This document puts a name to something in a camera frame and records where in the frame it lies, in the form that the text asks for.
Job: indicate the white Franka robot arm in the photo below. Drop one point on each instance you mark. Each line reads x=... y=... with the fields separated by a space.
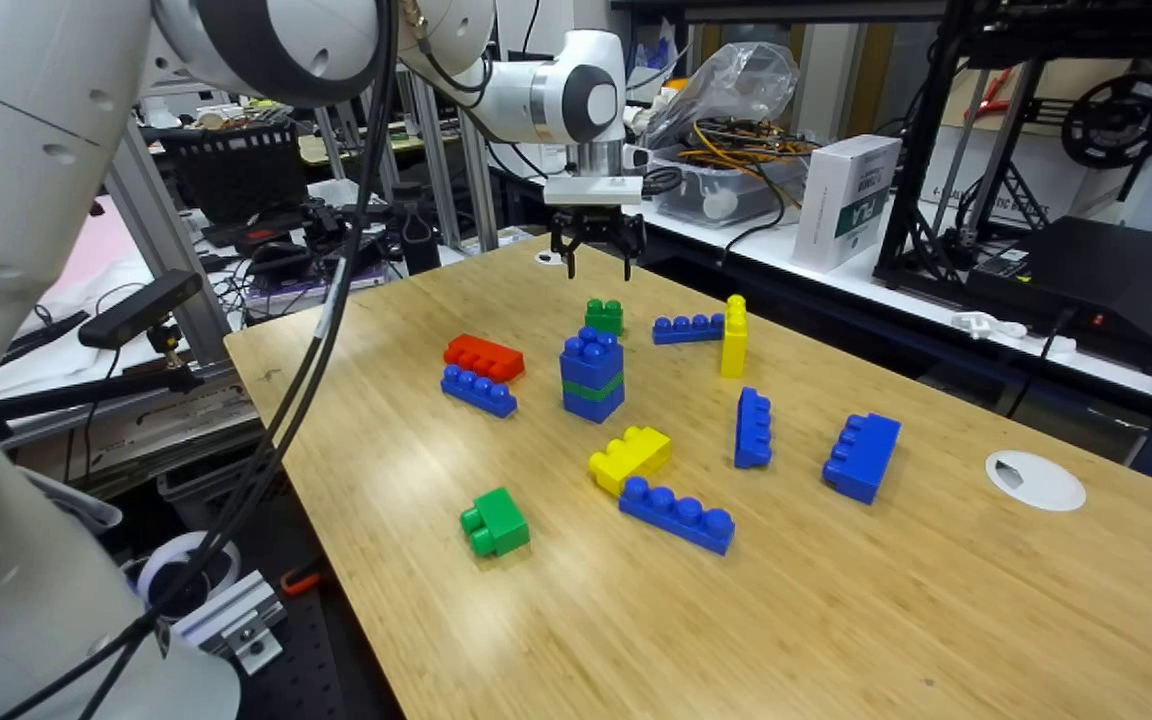
x=29 y=333

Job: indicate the aluminium frame post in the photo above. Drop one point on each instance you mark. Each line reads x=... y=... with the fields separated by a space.
x=170 y=246

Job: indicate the orange clamp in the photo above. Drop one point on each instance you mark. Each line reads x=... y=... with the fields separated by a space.
x=298 y=582

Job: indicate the clear plastic storage bin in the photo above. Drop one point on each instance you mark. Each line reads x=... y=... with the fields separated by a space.
x=718 y=194

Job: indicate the clear plastic bag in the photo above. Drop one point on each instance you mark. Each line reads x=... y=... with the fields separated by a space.
x=729 y=85

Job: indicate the blue four-stud toy block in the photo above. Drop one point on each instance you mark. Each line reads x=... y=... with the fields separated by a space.
x=686 y=331
x=679 y=518
x=752 y=429
x=476 y=392

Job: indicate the aluminium extrusion bar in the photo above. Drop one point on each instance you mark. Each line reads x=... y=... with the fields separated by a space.
x=235 y=615

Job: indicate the aluminium angle bracket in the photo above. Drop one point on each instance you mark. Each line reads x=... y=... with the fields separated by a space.
x=258 y=651

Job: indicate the white crumpled paper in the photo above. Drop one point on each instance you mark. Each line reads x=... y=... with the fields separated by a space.
x=988 y=327

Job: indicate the blue square four-stud block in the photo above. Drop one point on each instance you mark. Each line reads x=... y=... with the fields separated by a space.
x=593 y=361

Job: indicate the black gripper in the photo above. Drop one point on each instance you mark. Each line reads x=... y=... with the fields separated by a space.
x=596 y=223

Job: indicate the thin green stack block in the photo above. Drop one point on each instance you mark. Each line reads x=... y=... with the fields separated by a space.
x=593 y=392

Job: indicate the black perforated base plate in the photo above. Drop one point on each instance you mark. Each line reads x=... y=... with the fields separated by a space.
x=321 y=666

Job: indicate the black bar camera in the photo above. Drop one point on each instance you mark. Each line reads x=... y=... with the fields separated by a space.
x=137 y=309

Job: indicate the blue wide eight-stud block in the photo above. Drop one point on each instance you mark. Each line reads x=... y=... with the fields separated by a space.
x=862 y=458

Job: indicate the white side bench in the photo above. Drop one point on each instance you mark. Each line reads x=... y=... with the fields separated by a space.
x=897 y=299

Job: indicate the yellow wide toy block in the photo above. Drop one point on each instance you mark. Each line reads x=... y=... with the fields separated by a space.
x=629 y=460

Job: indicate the pink board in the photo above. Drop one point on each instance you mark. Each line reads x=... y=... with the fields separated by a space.
x=103 y=263

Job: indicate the white tape roll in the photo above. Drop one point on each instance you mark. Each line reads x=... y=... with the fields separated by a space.
x=191 y=553

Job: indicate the black desktop printer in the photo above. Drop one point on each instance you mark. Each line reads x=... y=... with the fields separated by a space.
x=1121 y=285

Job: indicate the black plastic crate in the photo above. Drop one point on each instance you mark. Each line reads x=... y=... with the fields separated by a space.
x=230 y=171

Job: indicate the white round table grommet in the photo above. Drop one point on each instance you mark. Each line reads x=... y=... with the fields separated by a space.
x=1033 y=482

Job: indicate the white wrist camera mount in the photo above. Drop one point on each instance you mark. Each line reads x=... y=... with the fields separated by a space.
x=593 y=188

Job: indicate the blue stack base block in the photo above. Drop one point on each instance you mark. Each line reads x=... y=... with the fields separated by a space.
x=593 y=409

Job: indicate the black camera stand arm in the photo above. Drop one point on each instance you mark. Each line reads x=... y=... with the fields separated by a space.
x=99 y=390

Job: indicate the black filament spool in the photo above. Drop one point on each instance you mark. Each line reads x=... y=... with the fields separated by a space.
x=1121 y=118

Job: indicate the black metal rack frame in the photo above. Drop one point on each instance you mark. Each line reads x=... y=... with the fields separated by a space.
x=928 y=132

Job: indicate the yellow narrow toy block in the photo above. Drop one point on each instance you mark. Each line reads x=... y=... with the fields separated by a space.
x=734 y=343

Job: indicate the red four-stud toy block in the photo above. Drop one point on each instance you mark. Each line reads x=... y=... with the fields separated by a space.
x=480 y=356

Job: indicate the white cardboard box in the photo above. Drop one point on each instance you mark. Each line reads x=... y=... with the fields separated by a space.
x=847 y=197

